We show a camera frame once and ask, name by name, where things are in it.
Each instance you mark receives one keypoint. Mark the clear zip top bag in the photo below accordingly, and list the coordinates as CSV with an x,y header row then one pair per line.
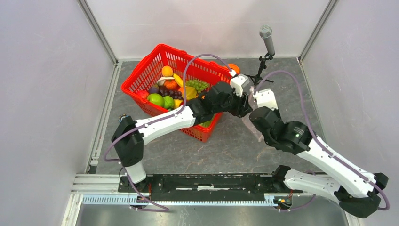
x,y
246,120

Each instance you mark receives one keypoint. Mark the black microphone tripod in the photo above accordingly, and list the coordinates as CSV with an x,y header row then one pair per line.
x,y
256,79

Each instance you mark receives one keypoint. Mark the orange toy tangerine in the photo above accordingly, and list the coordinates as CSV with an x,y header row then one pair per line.
x,y
167,71

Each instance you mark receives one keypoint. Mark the yellow toy banana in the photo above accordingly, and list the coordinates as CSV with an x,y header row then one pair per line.
x,y
178,80

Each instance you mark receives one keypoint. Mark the orange round toy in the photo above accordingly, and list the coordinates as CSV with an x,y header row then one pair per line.
x,y
235,68

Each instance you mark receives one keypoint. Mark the green toy apple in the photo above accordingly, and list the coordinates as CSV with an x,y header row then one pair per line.
x,y
156,99

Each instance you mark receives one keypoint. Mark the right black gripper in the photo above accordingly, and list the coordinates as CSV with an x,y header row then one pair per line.
x,y
276,111

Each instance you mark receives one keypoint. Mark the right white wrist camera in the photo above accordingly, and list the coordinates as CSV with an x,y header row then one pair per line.
x,y
265,98

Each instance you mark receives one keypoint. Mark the yellow green toy starfruit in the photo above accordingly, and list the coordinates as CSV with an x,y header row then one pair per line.
x,y
190,93

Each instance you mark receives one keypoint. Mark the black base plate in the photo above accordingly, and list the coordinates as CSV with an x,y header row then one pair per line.
x,y
210,187

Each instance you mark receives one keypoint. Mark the orange toy pumpkin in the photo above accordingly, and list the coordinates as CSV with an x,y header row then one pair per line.
x,y
171,84

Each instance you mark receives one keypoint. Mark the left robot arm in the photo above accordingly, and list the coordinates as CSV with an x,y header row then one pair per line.
x,y
131,135

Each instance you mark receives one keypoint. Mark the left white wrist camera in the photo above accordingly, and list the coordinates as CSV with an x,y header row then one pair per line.
x,y
240,83

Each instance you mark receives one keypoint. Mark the green toy grapes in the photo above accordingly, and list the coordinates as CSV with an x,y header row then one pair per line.
x,y
199,85

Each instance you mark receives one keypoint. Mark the aluminium frame rail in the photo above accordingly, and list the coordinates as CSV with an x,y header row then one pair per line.
x,y
103,189

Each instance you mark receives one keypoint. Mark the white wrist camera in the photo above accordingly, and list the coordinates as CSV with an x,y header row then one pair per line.
x,y
265,98
240,83

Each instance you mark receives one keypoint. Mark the small blue cartoon toy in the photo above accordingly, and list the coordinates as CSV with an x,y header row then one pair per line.
x,y
122,117

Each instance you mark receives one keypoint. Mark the red toy strawberry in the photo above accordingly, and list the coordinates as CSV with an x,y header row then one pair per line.
x,y
143,94

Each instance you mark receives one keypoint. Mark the purple toy eggplant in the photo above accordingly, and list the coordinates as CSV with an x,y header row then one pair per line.
x,y
154,89

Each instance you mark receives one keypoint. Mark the red plastic basket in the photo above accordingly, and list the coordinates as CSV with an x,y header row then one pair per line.
x,y
148,71

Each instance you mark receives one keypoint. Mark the grey microphone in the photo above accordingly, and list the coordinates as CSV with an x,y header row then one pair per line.
x,y
266,34

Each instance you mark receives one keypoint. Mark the green toy pepper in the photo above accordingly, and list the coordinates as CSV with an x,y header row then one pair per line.
x,y
168,102

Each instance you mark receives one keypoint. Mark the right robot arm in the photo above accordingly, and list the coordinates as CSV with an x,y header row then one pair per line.
x,y
356,191

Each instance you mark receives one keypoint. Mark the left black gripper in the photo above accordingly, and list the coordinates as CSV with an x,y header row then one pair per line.
x,y
242,107

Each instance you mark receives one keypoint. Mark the purple toy grapes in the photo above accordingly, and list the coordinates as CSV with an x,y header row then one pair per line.
x,y
175,94

